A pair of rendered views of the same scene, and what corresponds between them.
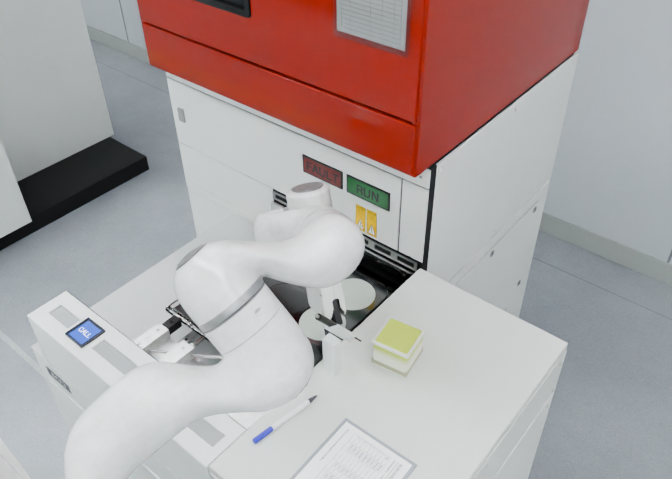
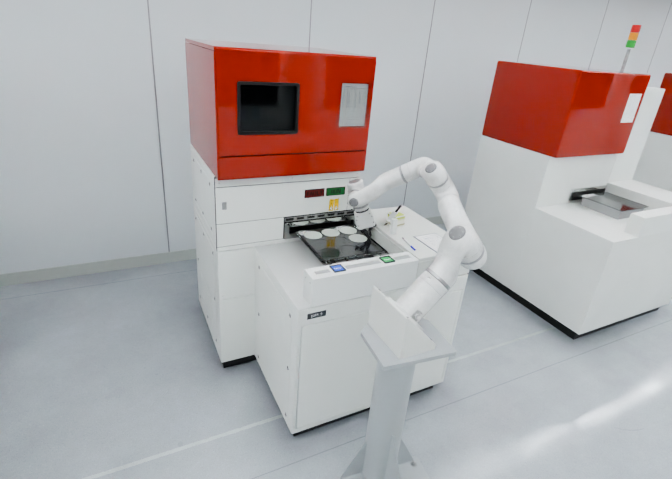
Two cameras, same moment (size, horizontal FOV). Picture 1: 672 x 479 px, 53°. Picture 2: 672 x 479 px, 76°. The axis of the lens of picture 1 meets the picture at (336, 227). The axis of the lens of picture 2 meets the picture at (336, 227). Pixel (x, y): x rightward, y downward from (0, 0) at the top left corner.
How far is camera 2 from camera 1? 2.09 m
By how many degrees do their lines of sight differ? 59
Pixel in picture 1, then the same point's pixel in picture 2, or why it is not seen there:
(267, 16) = (306, 130)
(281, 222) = (377, 184)
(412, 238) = not seen: hidden behind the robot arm
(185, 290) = (441, 172)
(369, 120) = (348, 156)
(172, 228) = (72, 361)
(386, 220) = (342, 199)
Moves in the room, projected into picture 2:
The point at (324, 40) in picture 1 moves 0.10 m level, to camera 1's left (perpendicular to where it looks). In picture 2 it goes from (332, 131) to (324, 135)
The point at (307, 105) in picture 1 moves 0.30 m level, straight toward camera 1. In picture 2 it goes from (321, 161) to (376, 171)
